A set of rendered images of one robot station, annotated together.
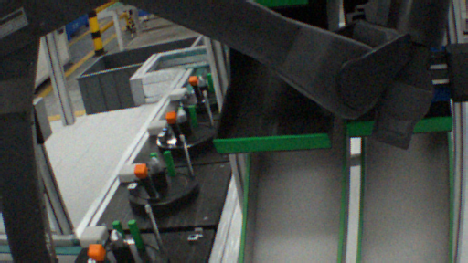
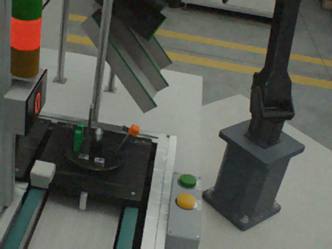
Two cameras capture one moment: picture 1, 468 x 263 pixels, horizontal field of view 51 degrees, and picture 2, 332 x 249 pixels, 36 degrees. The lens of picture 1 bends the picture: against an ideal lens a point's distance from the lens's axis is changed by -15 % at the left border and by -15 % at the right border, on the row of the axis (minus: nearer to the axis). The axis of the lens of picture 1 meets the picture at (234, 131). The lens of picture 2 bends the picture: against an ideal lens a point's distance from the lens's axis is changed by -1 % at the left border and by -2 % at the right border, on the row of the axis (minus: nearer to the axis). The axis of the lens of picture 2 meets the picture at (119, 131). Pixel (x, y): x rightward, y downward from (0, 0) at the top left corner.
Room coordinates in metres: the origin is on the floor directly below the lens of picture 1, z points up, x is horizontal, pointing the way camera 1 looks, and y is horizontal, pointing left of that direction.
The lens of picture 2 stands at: (0.78, 1.16, 1.68)
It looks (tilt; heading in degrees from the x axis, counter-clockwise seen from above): 33 degrees down; 262
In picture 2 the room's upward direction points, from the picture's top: 9 degrees clockwise
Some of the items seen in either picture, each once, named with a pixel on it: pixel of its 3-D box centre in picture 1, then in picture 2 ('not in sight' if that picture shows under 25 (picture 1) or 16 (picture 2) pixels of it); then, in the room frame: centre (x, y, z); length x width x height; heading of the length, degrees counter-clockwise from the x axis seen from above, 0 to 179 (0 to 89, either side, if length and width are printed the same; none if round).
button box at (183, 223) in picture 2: not in sight; (183, 213); (0.50, 0.33, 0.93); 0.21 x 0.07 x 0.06; 79
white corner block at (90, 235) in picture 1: (95, 240); (42, 174); (0.81, 0.28, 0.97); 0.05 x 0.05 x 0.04; 79
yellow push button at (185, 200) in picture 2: not in sight; (186, 201); (0.50, 0.33, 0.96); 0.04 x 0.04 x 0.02
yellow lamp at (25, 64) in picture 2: not in sight; (24, 58); (0.85, 0.37, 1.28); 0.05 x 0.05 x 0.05
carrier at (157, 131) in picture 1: (184, 125); not in sight; (1.19, 0.11, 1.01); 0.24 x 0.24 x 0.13; 79
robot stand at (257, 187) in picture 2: not in sight; (250, 172); (0.32, 0.21, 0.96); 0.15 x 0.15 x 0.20; 34
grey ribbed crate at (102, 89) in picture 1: (143, 75); not in sight; (2.83, 0.40, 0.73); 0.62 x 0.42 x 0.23; 79
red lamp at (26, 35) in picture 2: not in sight; (25, 30); (0.85, 0.37, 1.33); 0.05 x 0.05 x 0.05
